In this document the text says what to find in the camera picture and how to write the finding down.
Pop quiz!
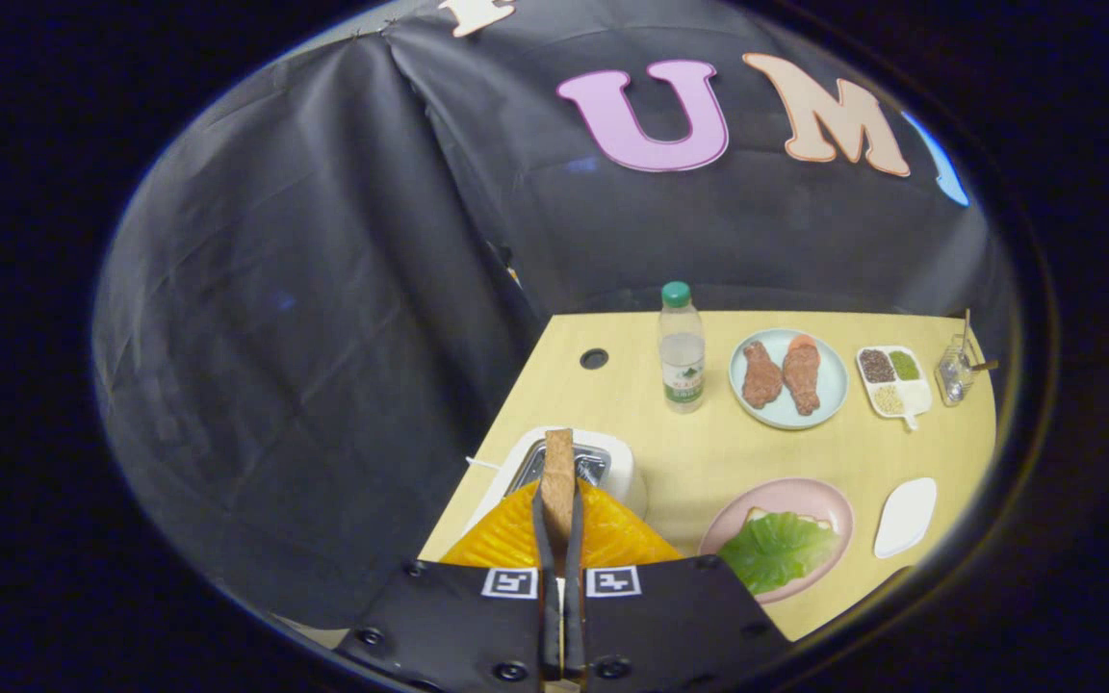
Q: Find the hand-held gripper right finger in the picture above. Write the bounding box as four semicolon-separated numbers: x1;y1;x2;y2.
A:
562;479;792;693

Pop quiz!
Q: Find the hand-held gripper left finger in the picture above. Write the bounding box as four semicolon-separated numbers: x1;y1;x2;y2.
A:
335;481;563;693

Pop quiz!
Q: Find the brown bread slice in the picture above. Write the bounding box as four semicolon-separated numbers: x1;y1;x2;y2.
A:
541;428;577;554

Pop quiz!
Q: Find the green lettuce leaf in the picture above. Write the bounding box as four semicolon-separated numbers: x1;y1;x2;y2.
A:
718;511;842;596

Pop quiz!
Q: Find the white toaster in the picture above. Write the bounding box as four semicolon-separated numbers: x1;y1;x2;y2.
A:
466;425;650;530

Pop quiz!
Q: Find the white bread slice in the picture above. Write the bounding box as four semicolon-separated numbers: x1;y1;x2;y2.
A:
745;506;835;530

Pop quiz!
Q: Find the pink round plate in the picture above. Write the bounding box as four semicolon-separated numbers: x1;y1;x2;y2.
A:
699;477;855;605

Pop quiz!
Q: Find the clear water bottle green cap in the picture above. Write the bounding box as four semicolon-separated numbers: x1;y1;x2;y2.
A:
658;281;707;414

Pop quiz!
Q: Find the brown meat piece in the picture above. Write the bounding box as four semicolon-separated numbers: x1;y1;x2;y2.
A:
741;341;785;409
783;345;822;416

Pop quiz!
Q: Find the small white plate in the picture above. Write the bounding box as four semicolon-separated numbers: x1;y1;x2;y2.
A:
874;477;939;559

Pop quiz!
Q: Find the teal round plate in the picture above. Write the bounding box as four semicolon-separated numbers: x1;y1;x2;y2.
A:
729;328;850;430

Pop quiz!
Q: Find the black backdrop cloth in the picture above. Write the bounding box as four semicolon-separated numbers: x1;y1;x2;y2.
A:
92;0;1018;631

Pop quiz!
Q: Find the white divided tray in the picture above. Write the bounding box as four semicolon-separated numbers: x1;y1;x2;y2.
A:
855;346;933;431

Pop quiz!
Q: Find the wire utensil holder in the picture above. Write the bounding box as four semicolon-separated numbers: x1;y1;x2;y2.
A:
935;334;977;407

